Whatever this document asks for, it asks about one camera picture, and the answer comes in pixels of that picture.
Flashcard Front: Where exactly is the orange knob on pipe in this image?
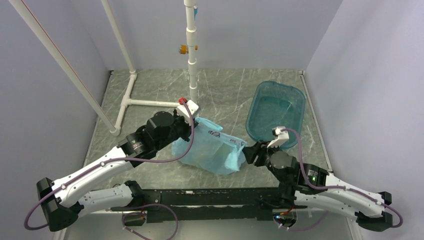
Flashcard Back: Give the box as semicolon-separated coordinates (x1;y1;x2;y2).
178;45;190;55

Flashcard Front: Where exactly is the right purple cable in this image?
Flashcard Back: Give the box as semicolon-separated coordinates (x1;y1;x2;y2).
273;128;404;232

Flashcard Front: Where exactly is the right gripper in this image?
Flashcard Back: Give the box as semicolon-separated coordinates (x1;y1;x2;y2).
241;138;288;185

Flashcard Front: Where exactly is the white PVC pipe frame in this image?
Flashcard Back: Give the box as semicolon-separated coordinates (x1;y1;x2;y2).
10;0;199;136

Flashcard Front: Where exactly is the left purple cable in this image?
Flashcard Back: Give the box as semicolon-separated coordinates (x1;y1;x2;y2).
23;99;197;240

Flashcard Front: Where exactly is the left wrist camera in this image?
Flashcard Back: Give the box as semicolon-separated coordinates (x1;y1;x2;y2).
176;100;201;123

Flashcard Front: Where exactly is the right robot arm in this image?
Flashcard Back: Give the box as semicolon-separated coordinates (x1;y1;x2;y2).
242;142;393;232

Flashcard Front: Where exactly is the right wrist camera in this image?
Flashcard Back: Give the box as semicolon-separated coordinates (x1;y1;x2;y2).
266;126;290;148

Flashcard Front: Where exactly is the teal plastic bin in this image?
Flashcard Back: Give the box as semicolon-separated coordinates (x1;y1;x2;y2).
245;80;306;142

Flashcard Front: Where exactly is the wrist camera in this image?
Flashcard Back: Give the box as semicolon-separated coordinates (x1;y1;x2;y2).
176;100;201;123
266;126;290;148

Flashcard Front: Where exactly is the light blue plastic bag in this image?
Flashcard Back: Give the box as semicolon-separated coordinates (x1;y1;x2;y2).
179;117;247;176

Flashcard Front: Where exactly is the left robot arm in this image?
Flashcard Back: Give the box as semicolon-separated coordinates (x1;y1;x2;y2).
36;105;198;232

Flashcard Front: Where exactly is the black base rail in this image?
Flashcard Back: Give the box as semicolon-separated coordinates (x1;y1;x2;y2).
110;187;309;223

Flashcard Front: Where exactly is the purple cable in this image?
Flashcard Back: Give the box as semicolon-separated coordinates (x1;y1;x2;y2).
23;99;197;240
273;128;404;232

